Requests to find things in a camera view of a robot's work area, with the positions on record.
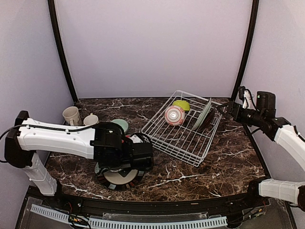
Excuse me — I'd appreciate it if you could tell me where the light green plate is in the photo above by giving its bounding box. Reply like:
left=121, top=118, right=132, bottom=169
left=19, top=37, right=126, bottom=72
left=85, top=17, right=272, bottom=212
left=193, top=98, right=212, bottom=130

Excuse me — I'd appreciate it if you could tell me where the black right frame post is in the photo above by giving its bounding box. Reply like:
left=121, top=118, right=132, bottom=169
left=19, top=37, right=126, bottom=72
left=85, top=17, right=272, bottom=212
left=230, top=0, right=260, bottom=101

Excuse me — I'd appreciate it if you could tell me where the grey white plate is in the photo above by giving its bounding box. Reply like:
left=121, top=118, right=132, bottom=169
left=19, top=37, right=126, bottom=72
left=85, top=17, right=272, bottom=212
left=94, top=163, right=101, bottom=175

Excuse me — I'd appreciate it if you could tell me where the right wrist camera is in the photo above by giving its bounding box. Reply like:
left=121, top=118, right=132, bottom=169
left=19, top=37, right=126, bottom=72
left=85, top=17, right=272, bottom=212
left=238, top=86, right=252, bottom=109

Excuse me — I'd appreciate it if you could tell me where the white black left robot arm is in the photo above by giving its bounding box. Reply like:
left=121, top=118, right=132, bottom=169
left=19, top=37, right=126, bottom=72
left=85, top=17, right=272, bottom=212
left=0, top=111, right=154, bottom=208

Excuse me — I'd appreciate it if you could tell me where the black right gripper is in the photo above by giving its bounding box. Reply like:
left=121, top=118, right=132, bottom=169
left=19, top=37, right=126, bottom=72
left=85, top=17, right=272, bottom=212
left=217, top=101, right=265, bottom=126

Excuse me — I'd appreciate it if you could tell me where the white red patterned bowl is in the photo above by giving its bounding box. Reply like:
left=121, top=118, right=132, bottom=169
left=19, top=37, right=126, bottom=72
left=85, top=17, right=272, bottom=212
left=164, top=105, right=185, bottom=126

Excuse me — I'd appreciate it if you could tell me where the yellow ceramic cup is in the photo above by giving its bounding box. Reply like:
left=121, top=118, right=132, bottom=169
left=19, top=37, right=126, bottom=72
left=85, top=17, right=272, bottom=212
left=83, top=114, right=99, bottom=126

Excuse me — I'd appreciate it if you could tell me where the cream patterned ceramic mug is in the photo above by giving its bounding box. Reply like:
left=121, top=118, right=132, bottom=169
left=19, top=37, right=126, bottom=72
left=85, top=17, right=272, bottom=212
left=62, top=106, right=82, bottom=126

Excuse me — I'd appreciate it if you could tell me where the black striped rim plate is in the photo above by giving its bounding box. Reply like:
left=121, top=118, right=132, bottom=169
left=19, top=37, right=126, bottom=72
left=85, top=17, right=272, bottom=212
left=95, top=168, right=145, bottom=191

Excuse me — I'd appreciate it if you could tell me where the light teal ceramic bowl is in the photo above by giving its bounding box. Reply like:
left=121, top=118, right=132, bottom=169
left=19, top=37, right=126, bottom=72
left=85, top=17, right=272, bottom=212
left=112, top=119, right=129, bottom=134

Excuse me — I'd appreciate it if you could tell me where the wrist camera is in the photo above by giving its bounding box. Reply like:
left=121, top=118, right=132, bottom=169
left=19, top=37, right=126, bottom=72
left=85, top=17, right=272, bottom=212
left=126, top=133, right=151, bottom=143
left=238, top=86, right=252, bottom=109

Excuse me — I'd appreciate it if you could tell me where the white slotted cable duct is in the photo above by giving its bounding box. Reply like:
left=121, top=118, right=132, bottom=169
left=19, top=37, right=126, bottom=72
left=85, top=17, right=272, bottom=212
left=30, top=204, right=228, bottom=229

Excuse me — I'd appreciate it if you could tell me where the lime green bowl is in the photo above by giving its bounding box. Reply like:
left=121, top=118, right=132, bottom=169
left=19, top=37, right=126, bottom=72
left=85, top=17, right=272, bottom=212
left=172, top=100, right=190, bottom=112

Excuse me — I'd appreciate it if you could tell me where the dark red plate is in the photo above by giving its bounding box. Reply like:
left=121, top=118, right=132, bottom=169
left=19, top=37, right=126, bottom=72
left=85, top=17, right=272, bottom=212
left=198, top=109, right=215, bottom=131

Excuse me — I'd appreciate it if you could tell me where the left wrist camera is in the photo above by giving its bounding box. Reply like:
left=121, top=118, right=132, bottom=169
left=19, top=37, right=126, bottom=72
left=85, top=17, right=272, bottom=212
left=126, top=133, right=151, bottom=143

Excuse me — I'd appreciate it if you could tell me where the black left frame post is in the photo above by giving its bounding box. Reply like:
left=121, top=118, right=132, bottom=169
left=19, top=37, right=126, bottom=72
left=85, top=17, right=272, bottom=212
left=48, top=0, right=78, bottom=103

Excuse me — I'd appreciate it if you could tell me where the white wire dish rack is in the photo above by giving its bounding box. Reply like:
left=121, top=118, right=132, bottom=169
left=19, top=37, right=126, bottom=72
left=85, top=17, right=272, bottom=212
left=142, top=90, right=222, bottom=167

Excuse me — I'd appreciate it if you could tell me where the black frame post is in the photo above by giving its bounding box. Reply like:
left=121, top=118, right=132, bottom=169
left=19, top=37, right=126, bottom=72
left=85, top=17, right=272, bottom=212
left=48, top=0, right=78, bottom=103
left=230, top=0, right=260, bottom=101

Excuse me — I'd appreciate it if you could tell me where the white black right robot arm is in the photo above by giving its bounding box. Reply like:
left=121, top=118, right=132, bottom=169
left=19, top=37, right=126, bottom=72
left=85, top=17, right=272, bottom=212
left=216, top=87, right=305, bottom=210

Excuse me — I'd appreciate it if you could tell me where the black front table rail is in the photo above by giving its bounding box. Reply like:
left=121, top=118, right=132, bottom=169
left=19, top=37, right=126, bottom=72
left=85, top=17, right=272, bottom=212
left=28, top=186, right=284, bottom=217

